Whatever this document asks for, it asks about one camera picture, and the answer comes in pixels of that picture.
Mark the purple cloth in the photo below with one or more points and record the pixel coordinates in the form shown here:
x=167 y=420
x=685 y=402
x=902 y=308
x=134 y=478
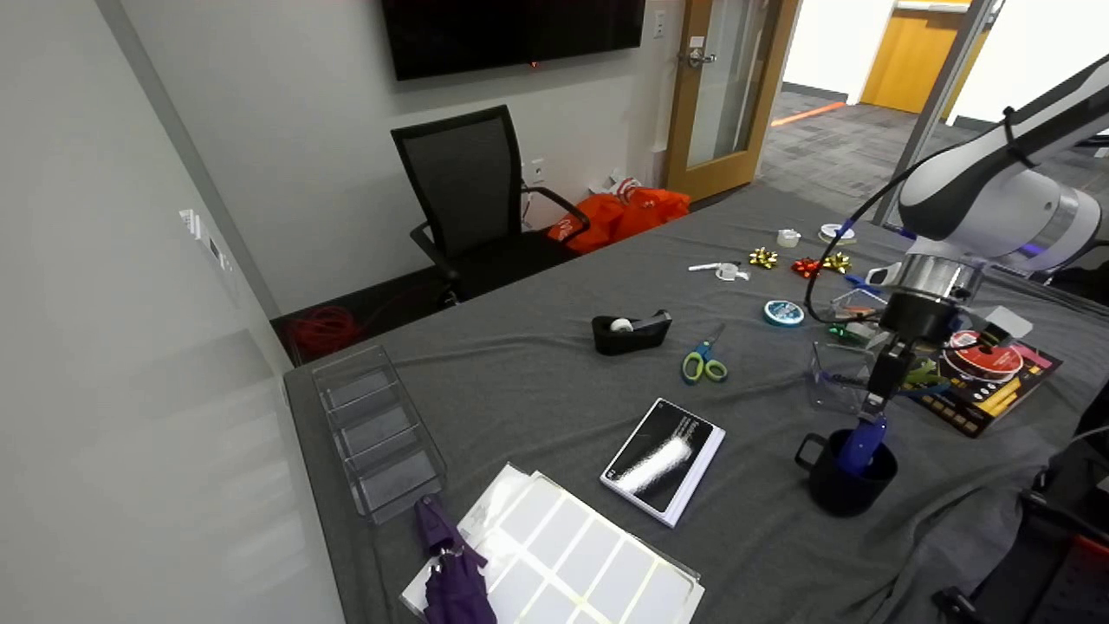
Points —
x=456 y=587

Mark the green yellow scissors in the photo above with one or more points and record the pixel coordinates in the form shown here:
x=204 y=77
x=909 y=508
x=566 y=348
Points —
x=702 y=361

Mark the white label sheet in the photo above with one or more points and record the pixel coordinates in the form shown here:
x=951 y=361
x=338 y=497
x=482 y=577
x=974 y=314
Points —
x=551 y=560

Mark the wall television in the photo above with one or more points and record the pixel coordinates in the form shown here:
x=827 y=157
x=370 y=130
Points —
x=460 y=37

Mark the gold bow upper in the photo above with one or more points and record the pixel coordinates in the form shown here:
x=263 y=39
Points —
x=765 y=257

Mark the gold bow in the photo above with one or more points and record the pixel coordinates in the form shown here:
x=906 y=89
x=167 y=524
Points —
x=835 y=261
x=765 y=257

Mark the black cup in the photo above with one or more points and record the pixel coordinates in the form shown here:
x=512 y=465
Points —
x=843 y=475

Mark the white crumpled tape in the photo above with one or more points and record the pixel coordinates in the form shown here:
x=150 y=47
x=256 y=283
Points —
x=717 y=272

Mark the black orange ribbon package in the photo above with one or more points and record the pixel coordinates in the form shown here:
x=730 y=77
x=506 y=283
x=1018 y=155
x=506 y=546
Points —
x=974 y=385

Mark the orange bag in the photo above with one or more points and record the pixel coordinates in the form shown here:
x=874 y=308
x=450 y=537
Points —
x=619 y=215

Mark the green highlighter pen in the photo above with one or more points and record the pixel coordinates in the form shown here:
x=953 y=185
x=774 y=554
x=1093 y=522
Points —
x=852 y=333

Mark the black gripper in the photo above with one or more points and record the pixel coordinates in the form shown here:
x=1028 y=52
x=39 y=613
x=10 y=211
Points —
x=922 y=308

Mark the white ribbon spool right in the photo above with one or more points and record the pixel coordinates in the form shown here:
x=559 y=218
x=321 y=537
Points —
x=835 y=229

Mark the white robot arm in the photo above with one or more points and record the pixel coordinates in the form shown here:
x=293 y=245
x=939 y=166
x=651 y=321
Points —
x=985 y=201

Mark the teal ribbon spool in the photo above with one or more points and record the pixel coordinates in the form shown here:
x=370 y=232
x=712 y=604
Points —
x=784 y=314

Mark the red bow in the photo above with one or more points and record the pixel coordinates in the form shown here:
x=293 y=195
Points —
x=806 y=269

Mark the gold bow lower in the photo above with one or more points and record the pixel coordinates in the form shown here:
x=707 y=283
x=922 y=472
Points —
x=835 y=261

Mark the clear plastic tray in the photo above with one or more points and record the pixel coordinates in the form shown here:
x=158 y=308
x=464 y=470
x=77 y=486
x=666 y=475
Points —
x=378 y=439

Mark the black office chair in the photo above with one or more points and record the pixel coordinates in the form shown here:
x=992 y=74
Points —
x=464 y=177

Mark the black tape dispenser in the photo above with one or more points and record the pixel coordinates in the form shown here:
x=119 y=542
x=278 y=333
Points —
x=623 y=333

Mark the black white notebook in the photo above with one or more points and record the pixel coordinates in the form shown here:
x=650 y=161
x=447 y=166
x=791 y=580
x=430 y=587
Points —
x=664 y=458

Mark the blue marker object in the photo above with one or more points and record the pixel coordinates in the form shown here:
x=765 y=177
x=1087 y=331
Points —
x=861 y=446

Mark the grey tablecloth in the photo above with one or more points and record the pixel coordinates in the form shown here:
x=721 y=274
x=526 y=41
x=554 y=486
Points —
x=513 y=379

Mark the clear tape roll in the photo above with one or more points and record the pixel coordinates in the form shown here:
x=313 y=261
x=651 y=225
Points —
x=787 y=237

